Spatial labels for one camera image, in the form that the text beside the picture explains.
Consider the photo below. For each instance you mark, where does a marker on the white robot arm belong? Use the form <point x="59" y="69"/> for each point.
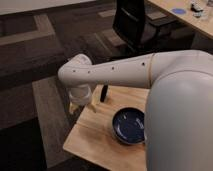
<point x="179" y="106"/>

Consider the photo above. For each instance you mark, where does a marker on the light wooden desk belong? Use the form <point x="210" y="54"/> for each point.
<point x="203" y="25"/>

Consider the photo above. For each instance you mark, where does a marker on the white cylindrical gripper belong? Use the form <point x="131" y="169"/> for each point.
<point x="80" y="95"/>

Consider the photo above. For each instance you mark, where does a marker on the blue round disc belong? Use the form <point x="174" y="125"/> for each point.
<point x="178" y="11"/>

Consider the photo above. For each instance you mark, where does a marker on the black eraser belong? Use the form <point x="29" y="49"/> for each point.
<point x="104" y="93"/>

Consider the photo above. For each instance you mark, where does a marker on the small items on desk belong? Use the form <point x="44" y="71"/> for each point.
<point x="198" y="9"/>

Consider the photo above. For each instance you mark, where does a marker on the black office chair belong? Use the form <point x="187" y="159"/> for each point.
<point x="135" y="28"/>

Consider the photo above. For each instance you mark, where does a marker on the dark blue bowl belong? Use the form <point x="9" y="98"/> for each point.
<point x="128" y="125"/>

